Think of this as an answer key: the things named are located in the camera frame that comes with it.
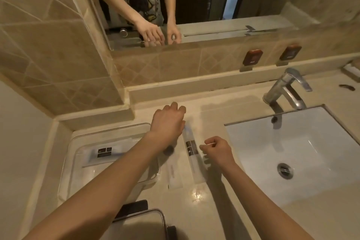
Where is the person's right hand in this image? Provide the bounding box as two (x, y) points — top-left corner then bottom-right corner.
(199, 136), (236, 170)

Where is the person's left hand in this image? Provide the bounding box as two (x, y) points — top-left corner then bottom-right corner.
(150, 102), (187, 150)

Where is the person's right forearm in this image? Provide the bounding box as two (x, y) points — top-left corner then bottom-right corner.
(217, 161), (314, 240)

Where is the person's left forearm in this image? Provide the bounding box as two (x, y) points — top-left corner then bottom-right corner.
(24, 131), (166, 240)

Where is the packaged toothbrush with dark label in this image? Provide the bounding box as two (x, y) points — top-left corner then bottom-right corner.
(82, 140), (154, 168)
(181, 120), (209, 185)

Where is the white paper sachet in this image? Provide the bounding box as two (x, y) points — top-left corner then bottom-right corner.
(165, 160), (185, 190)

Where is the chrome sink drain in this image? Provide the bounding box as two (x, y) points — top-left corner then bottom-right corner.
(277, 163), (294, 180)

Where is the black flat object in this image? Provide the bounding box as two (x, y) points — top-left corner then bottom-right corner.
(116, 199), (149, 219)

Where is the chrome faucet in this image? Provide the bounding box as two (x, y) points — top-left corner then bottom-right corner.
(263, 68), (313, 114)

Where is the white sink basin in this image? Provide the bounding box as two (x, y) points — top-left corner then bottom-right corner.
(224, 104), (360, 207)

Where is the clear plastic tray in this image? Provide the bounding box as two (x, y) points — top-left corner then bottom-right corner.
(58, 123), (161, 201)

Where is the white box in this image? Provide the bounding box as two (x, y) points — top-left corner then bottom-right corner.
(341, 60), (360, 82)

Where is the chrome wire rack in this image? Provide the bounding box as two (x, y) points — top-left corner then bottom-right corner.
(112, 208), (178, 240)

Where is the red-brown wall dispenser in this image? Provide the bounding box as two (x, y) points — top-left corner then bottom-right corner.
(240, 49), (264, 72)
(276, 45), (302, 67)

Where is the wall mirror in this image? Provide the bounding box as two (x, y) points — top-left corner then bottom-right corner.
(58, 0), (360, 52)

